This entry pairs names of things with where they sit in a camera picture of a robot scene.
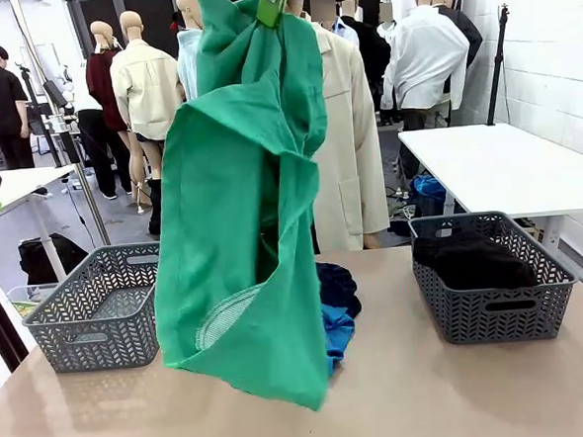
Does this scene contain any navy garment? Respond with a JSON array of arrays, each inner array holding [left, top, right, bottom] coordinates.
[[315, 259, 364, 321]]

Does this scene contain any clear plastic container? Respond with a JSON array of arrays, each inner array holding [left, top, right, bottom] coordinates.
[[6, 283, 61, 321]]

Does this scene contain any mannequin in light blue fleece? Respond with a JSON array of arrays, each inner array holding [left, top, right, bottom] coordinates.
[[172, 0, 208, 104]]

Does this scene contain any green garment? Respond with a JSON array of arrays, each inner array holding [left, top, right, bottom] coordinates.
[[134, 0, 347, 421]]

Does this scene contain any mannequin in cream jacket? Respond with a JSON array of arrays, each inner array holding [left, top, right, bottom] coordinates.
[[106, 8, 193, 211]]

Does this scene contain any person in beige blazer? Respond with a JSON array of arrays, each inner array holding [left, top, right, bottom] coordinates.
[[300, 0, 393, 256]]

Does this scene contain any black furry boot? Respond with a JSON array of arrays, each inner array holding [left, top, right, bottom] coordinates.
[[144, 178, 168, 237]]

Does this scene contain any mannequin in black clothes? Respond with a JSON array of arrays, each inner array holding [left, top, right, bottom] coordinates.
[[340, 0, 396, 127]]

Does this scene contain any slanted metal pole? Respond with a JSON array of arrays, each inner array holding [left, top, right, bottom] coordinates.
[[9, 0, 112, 252]]

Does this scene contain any blue garment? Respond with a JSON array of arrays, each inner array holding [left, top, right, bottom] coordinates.
[[319, 301, 358, 379]]

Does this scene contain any mannequin in black jacket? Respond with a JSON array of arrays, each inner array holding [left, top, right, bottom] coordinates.
[[431, 0, 485, 72]]

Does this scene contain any black tripod stand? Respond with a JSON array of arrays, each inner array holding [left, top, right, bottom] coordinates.
[[478, 2, 519, 128], [14, 61, 64, 171]]

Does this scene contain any person in black trousers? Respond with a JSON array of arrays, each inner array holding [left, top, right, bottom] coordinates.
[[58, 59, 133, 203]]

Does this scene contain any black bag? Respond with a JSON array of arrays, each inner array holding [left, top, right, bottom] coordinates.
[[17, 230, 92, 287]]

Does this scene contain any mannequin in white shirt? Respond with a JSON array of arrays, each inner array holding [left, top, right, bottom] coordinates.
[[375, 0, 476, 132]]

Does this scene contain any black garment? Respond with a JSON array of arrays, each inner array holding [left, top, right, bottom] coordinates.
[[410, 226, 540, 296]]

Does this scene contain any blue bag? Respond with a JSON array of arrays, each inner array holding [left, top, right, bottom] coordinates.
[[410, 172, 448, 208]]

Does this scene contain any grey woven plastic basket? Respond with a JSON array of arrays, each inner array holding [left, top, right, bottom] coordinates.
[[407, 206, 583, 349], [17, 240, 171, 377]]

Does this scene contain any mannequin in maroon dress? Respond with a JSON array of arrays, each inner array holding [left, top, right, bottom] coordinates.
[[82, 19, 138, 217]]

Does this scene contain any white table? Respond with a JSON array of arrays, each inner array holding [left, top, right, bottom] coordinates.
[[0, 163, 83, 287], [397, 118, 583, 252]]

